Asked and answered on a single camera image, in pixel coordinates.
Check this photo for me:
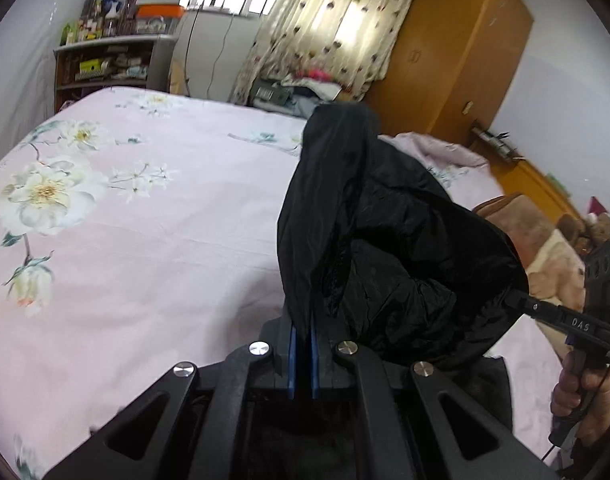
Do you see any black puffer jacket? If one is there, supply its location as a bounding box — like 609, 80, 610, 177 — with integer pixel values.
278, 103, 528, 426

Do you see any clothes pile by window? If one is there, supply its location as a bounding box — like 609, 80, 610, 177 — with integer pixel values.
247, 76, 342, 119

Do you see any person's right hand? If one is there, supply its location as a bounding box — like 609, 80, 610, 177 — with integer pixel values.
550, 351, 610, 449

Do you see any brown bear print pillow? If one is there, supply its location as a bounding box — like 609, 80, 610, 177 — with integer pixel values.
472, 192, 586, 313

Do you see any brown teddy bear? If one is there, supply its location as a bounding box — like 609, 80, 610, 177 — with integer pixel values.
556, 212, 610, 257

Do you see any wooden headboard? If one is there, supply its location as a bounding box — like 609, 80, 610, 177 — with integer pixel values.
469, 140, 582, 223

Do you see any pink floral bed sheet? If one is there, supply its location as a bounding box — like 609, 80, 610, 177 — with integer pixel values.
0, 84, 566, 480

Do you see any wooden wardrobe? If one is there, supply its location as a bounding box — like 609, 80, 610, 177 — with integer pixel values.
364, 0, 534, 146

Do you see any wooden shelf unit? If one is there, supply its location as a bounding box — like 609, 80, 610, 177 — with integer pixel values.
53, 35, 177, 113

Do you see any heart pattern curtain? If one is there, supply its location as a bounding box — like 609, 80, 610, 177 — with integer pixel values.
229, 0, 413, 104

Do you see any orange storage box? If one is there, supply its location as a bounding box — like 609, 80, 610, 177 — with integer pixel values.
136, 3, 186, 20

